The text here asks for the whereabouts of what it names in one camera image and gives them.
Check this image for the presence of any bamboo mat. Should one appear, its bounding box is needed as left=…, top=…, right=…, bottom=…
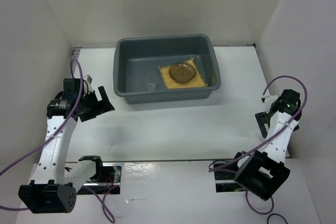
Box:
left=159, top=57, right=208, bottom=89

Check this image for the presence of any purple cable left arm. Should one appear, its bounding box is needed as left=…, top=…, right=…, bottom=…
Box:
left=0, top=58, right=116, bottom=224

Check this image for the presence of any grey plastic bin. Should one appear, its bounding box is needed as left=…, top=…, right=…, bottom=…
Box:
left=113, top=34, right=221, bottom=104

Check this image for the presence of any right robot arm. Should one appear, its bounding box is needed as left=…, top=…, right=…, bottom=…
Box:
left=230, top=89, right=301, bottom=201

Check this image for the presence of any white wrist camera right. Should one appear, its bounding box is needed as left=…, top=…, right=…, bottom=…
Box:
left=261, top=95, right=278, bottom=106

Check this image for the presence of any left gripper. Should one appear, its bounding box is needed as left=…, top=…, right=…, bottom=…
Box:
left=78, top=86, right=114, bottom=122

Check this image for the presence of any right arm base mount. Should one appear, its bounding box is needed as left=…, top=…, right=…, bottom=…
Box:
left=208, top=159, right=246, bottom=193

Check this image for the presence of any black cable loop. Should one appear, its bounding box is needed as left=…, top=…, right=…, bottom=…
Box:
left=267, top=213, right=288, bottom=224

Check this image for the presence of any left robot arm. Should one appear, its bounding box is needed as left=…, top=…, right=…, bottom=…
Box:
left=18, top=75, right=114, bottom=214

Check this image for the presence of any clear plate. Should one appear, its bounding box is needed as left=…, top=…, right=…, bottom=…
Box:
left=167, top=61, right=197, bottom=83
left=169, top=61, right=196, bottom=82

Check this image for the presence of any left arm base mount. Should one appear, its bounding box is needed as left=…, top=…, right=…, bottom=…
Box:
left=64, top=159, right=122, bottom=195

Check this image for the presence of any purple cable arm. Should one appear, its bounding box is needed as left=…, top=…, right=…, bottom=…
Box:
left=0, top=58, right=116, bottom=224
left=208, top=76, right=308, bottom=214

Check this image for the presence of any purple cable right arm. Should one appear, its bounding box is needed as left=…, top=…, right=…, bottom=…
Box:
left=208, top=76, right=308, bottom=214

